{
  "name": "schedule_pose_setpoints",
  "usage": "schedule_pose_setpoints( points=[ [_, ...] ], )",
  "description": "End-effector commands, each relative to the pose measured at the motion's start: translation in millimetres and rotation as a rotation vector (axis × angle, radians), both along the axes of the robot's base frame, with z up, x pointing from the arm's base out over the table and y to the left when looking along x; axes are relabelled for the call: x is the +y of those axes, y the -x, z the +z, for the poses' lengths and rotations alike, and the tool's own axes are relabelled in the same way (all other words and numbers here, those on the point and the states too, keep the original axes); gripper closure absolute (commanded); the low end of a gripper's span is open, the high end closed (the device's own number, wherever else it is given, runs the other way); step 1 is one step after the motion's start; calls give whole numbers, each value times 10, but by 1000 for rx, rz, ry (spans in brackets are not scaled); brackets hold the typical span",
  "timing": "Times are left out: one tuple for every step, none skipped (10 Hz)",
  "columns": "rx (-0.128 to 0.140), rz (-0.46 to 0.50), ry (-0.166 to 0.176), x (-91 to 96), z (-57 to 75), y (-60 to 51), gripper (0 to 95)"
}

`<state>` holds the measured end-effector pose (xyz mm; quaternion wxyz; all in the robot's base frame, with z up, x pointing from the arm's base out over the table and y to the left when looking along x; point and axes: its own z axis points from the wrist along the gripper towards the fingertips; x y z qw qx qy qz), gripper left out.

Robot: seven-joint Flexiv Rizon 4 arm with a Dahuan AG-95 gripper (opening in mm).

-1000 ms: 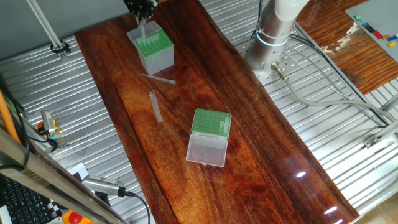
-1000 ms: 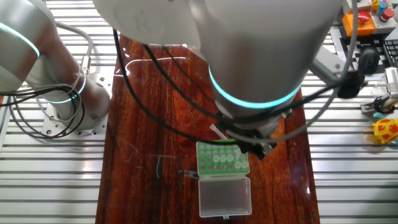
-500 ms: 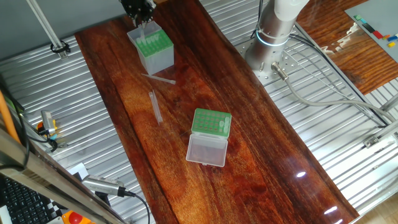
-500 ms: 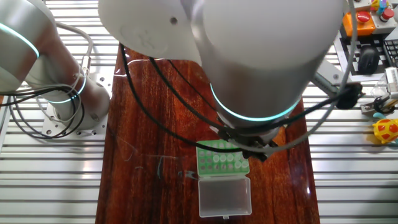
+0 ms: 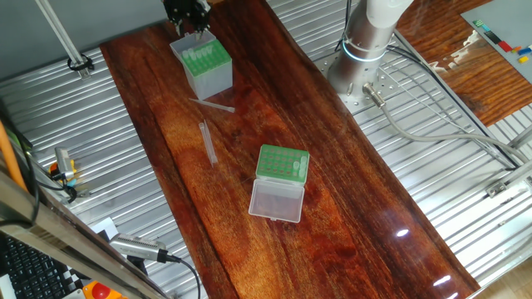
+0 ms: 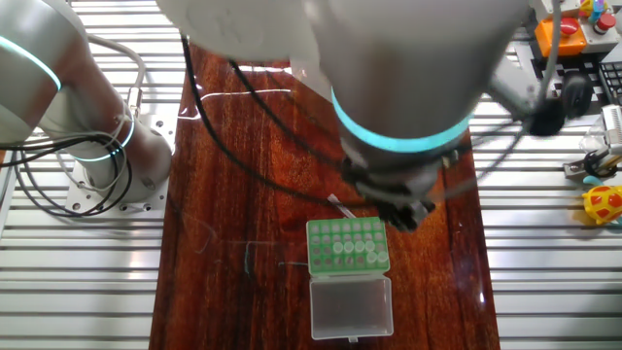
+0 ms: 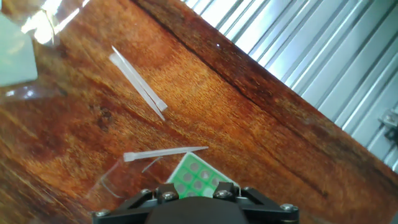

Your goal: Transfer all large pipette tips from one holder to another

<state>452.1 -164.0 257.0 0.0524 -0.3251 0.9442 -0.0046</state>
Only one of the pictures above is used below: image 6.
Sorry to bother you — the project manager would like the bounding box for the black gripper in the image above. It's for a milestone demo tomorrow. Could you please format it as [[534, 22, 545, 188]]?
[[375, 197, 437, 233]]

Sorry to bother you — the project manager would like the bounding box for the glossy brown wooden board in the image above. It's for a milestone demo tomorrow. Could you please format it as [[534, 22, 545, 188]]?
[[148, 38, 501, 350]]

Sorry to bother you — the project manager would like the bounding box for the yellow orange turtle toy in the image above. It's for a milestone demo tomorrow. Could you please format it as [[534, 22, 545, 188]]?
[[580, 174, 622, 227]]

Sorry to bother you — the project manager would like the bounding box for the orange emergency stop box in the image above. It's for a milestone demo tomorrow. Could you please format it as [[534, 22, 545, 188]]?
[[534, 17, 588, 58]]

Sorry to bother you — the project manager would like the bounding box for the black keyboard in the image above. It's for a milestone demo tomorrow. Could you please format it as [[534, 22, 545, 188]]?
[[597, 60, 622, 106]]

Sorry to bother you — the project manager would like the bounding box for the grey emergency stop box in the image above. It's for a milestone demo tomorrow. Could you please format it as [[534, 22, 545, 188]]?
[[580, 12, 622, 54]]

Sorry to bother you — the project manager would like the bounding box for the grey control button box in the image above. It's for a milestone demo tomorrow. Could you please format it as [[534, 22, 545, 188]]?
[[532, 0, 583, 23]]

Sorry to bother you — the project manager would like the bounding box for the small colourful plastic toy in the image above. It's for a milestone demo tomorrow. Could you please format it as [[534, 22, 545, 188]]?
[[577, 0, 609, 25]]

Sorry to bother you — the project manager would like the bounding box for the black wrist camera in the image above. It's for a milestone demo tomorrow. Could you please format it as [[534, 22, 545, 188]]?
[[527, 96, 569, 138]]

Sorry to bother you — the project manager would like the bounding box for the silver camera mount bracket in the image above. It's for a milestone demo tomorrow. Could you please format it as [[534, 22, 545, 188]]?
[[487, 55, 541, 119]]

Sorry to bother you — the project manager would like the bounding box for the small silver metal bracket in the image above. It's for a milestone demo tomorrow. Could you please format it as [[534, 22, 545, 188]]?
[[562, 156, 622, 185]]

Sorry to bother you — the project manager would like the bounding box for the black looped cable tie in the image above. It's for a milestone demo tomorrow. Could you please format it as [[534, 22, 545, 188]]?
[[581, 149, 609, 179]]

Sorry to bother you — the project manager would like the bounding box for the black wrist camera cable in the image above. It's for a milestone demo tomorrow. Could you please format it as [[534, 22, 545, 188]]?
[[226, 57, 356, 171]]

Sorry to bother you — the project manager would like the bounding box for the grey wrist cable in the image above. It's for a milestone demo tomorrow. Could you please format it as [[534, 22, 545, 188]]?
[[522, 0, 565, 132]]

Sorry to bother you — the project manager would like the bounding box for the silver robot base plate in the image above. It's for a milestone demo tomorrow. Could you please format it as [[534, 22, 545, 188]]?
[[64, 112, 180, 220]]

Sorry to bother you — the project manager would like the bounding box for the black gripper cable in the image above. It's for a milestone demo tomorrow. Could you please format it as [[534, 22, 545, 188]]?
[[179, 34, 385, 211]]

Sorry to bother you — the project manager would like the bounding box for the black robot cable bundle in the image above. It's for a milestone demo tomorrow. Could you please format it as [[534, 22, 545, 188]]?
[[0, 135, 133, 219]]

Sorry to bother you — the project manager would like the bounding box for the grey cable with metal connector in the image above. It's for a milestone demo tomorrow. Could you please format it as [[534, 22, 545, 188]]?
[[86, 34, 148, 121]]

